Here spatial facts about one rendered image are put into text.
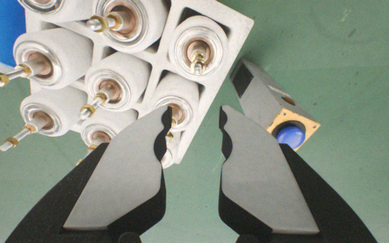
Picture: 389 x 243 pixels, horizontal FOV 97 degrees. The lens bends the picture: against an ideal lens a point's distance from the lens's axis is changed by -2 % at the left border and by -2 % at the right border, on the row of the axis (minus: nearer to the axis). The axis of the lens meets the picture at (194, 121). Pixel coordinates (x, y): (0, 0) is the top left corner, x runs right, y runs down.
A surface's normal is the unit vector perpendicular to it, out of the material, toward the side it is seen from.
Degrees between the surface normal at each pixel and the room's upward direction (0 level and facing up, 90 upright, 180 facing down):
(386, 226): 0
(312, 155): 0
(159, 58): 0
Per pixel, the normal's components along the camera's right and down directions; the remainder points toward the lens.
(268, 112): -0.92, -0.34
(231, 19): -0.03, 0.54
